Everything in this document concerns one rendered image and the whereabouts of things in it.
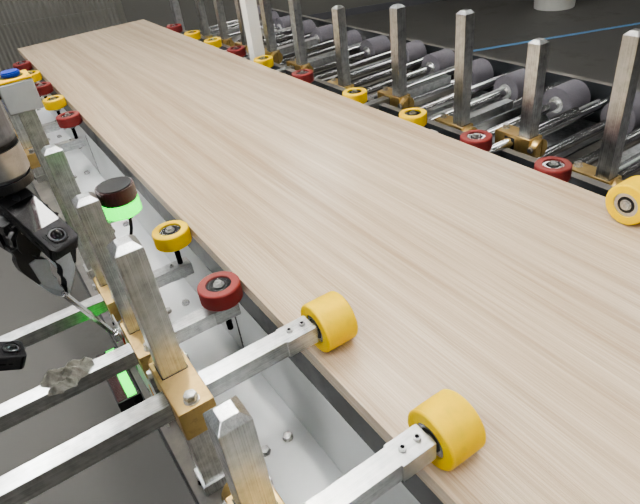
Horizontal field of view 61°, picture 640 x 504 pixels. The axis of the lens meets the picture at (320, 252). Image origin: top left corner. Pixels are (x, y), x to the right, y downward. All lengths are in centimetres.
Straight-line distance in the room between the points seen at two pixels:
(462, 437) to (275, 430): 53
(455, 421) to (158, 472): 140
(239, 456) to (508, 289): 58
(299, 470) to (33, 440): 134
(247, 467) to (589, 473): 40
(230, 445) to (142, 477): 144
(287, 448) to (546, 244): 61
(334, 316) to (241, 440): 33
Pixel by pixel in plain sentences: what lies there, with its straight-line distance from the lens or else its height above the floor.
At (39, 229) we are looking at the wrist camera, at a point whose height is 115.
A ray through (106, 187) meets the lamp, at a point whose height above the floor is 114.
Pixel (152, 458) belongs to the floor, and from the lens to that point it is 198.
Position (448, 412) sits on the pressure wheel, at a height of 98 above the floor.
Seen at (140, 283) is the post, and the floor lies 113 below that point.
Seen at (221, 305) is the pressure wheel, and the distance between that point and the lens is 100.
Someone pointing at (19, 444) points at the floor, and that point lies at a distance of 226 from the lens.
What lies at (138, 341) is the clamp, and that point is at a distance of 102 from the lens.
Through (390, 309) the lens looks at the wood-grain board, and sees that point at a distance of 92.
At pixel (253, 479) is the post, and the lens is 57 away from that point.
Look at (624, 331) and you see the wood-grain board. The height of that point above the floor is 90.
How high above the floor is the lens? 151
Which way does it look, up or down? 35 degrees down
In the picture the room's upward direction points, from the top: 8 degrees counter-clockwise
